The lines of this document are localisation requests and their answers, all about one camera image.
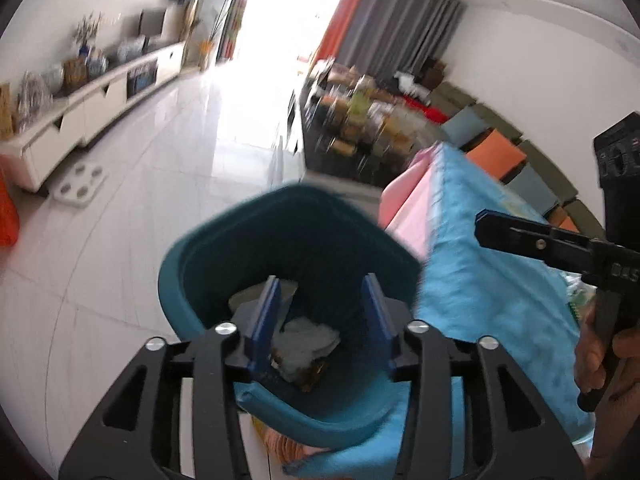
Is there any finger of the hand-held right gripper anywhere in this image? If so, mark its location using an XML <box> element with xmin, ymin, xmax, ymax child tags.
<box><xmin>475</xmin><ymin>210</ymin><xmax>596</xmax><ymax>273</ymax></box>

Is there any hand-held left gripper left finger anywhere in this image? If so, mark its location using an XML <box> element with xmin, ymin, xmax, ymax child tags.
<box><xmin>59</xmin><ymin>276</ymin><xmax>282</xmax><ymax>480</ymax></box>

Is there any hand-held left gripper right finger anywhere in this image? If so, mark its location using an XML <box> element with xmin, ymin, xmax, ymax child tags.
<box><xmin>361</xmin><ymin>273</ymin><xmax>586</xmax><ymax>480</ymax></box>

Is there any white tissue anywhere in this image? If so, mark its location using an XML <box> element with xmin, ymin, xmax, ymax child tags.
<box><xmin>272</xmin><ymin>316</ymin><xmax>342</xmax><ymax>376</ymax></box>

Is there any teal trash bin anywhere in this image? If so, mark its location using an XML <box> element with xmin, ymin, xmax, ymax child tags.
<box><xmin>158</xmin><ymin>183</ymin><xmax>425</xmax><ymax>450</ymax></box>

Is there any person's right forearm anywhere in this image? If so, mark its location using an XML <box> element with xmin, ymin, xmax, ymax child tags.
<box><xmin>587</xmin><ymin>400</ymin><xmax>640</xmax><ymax>480</ymax></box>

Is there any person's right hand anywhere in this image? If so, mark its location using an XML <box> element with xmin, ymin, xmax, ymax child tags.
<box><xmin>574</xmin><ymin>306</ymin><xmax>640</xmax><ymax>402</ymax></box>

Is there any beige paper scrap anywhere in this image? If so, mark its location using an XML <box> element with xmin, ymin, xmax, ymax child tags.
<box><xmin>229</xmin><ymin>280</ymin><xmax>299</xmax><ymax>317</ymax></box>

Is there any orange cushion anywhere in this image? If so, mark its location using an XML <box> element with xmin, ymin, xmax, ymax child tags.
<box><xmin>547</xmin><ymin>210</ymin><xmax>581</xmax><ymax>233</ymax></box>
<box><xmin>465</xmin><ymin>129</ymin><xmax>527</xmax><ymax>181</ymax></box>

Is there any grey-blue cushion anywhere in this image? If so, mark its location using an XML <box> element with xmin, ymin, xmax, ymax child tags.
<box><xmin>441</xmin><ymin>107</ymin><xmax>487</xmax><ymax>147</ymax></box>
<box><xmin>507</xmin><ymin>165</ymin><xmax>561</xmax><ymax>211</ymax></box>

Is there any blue tablecloth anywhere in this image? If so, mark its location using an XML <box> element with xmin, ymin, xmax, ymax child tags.
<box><xmin>235</xmin><ymin>145</ymin><xmax>596</xmax><ymax>480</ymax></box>

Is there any brown wrapper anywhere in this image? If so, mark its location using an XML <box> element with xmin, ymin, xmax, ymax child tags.
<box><xmin>300</xmin><ymin>360</ymin><xmax>328</xmax><ymax>392</ymax></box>

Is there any green white packet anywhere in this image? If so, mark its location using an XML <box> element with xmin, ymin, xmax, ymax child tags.
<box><xmin>565</xmin><ymin>272</ymin><xmax>596</xmax><ymax>321</ymax></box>

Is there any olive green sofa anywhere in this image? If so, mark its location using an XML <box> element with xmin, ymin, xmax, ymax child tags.
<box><xmin>400</xmin><ymin>72</ymin><xmax>608</xmax><ymax>241</ymax></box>

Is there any pink cloth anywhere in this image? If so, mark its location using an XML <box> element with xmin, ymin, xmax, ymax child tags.
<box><xmin>377</xmin><ymin>146</ymin><xmax>441</xmax><ymax>256</ymax></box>

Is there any red cloth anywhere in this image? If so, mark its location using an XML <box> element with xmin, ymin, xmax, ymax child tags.
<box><xmin>400</xmin><ymin>95</ymin><xmax>451</xmax><ymax>125</ymax></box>

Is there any dark coffee table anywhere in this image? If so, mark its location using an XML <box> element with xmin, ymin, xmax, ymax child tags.
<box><xmin>292</xmin><ymin>57</ymin><xmax>441</xmax><ymax>188</ymax></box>

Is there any brown box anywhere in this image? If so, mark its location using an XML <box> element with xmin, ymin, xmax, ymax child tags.
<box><xmin>417</xmin><ymin>57</ymin><xmax>446</xmax><ymax>88</ymax></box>

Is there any white bag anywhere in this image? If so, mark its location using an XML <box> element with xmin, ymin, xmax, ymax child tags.
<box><xmin>395</xmin><ymin>71</ymin><xmax>426</xmax><ymax>96</ymax></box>

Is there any pile of snack packets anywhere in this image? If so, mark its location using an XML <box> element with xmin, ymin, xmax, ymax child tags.
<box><xmin>307</xmin><ymin>60</ymin><xmax>436</xmax><ymax>161</ymax></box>

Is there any white bathroom scale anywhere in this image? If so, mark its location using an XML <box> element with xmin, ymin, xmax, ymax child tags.
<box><xmin>52</xmin><ymin>161</ymin><xmax>108</xmax><ymax>207</ymax></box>

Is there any grey curtain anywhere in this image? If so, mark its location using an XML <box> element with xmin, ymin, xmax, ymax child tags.
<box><xmin>336</xmin><ymin>0</ymin><xmax>467</xmax><ymax>81</ymax></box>

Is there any white TV cabinet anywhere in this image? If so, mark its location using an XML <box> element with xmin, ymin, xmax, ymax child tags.
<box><xmin>0</xmin><ymin>40</ymin><xmax>187</xmax><ymax>193</ymax></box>

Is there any orange curtain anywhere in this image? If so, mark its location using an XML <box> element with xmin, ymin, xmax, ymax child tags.
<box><xmin>317</xmin><ymin>0</ymin><xmax>381</xmax><ymax>63</ymax></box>

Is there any blue white plate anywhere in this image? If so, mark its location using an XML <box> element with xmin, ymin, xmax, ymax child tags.
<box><xmin>117</xmin><ymin>37</ymin><xmax>146</xmax><ymax>63</ymax></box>

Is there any green potted plant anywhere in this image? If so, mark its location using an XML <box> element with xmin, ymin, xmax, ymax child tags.
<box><xmin>207</xmin><ymin>0</ymin><xmax>236</xmax><ymax>43</ymax></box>

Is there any black television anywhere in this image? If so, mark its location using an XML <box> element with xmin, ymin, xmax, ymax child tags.
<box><xmin>139</xmin><ymin>8</ymin><xmax>168</xmax><ymax>36</ymax></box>

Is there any vase with flowers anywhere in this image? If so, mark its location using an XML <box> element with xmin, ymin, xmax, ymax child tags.
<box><xmin>74</xmin><ymin>12</ymin><xmax>103</xmax><ymax>58</ymax></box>

